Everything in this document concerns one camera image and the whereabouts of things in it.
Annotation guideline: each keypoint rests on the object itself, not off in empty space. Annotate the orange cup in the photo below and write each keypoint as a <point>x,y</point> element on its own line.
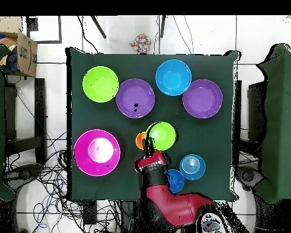
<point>139,141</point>

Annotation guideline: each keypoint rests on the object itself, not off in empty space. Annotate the small green bowl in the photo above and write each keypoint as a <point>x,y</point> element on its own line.
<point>162,136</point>

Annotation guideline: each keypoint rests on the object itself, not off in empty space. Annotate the purple bowl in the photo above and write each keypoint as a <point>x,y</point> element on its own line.
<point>202,99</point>
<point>136,92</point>

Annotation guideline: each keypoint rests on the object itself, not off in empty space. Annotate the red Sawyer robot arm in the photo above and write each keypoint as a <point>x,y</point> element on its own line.
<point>174,204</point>

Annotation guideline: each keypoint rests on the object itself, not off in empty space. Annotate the small dark blue bowl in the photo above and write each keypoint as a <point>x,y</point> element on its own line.
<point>177,180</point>

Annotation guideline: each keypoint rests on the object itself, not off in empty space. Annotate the small light blue bowl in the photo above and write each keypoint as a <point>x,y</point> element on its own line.
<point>192,167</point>

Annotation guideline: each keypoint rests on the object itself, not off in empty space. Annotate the large pink bowl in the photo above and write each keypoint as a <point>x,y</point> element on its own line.
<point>97,153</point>

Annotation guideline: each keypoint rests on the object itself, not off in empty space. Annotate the dark green table cloth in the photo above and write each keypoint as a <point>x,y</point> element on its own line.
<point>97,121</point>

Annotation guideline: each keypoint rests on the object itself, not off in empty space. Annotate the large blue bowl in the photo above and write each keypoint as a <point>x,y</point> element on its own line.
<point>173,77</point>

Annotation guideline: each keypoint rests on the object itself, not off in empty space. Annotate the large green bowl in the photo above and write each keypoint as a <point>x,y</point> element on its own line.
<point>100,85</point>

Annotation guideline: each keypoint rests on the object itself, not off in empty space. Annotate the multicoloured bundle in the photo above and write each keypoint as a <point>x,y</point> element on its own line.
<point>140,42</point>

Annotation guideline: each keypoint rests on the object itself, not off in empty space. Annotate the cardboard box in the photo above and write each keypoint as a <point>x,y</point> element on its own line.
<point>24,51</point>

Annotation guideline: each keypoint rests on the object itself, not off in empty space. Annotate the black bench frame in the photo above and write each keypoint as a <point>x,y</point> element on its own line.
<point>40,116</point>

